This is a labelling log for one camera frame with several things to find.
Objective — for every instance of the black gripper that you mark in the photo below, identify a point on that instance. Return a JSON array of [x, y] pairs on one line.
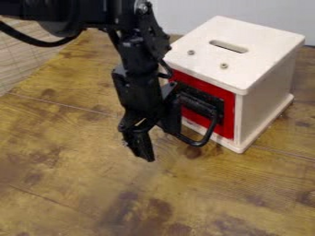
[[150, 105]]

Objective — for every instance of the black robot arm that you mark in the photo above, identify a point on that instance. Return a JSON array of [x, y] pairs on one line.
[[140, 41]]

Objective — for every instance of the red drawer front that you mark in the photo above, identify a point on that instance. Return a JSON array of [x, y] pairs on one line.
[[206, 99]]

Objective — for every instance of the white wooden box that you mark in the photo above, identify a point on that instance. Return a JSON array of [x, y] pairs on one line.
[[242, 63]]

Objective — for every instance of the black metal drawer handle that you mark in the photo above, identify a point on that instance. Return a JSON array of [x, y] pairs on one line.
[[200, 116]]

